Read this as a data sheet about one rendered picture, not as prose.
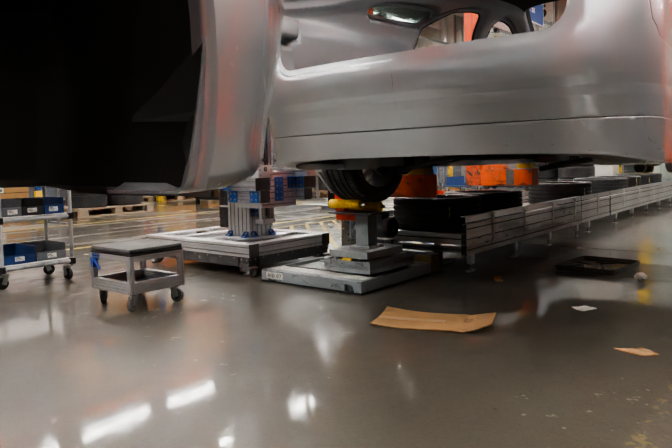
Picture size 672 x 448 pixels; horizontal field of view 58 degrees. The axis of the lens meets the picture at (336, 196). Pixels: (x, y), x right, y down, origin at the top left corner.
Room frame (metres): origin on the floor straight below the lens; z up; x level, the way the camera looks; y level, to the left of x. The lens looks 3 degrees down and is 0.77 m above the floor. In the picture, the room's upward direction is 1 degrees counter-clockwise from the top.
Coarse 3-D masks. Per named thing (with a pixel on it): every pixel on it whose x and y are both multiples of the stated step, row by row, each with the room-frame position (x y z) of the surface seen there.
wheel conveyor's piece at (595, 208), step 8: (528, 192) 7.09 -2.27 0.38; (608, 192) 6.72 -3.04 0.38; (528, 200) 7.02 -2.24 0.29; (584, 200) 6.13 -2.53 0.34; (592, 200) 6.26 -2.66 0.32; (600, 200) 6.52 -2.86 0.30; (608, 200) 6.71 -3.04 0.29; (584, 208) 6.05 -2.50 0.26; (592, 208) 6.25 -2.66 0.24; (600, 208) 6.48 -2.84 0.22; (608, 208) 6.71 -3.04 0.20; (584, 216) 6.05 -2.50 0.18; (592, 216) 6.29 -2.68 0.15; (600, 216) 6.47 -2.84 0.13; (584, 232) 6.16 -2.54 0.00
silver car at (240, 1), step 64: (0, 0) 0.73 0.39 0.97; (64, 0) 0.75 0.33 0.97; (128, 0) 0.68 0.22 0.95; (192, 0) 0.61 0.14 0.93; (256, 0) 0.71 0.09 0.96; (0, 64) 0.72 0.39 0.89; (64, 64) 0.77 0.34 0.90; (128, 64) 0.69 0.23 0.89; (192, 64) 0.62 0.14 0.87; (256, 64) 0.73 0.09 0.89; (0, 128) 0.72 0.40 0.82; (64, 128) 0.77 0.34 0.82; (128, 128) 0.70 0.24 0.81; (192, 128) 0.60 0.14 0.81; (256, 128) 0.76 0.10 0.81; (128, 192) 0.65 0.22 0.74; (192, 192) 0.68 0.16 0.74
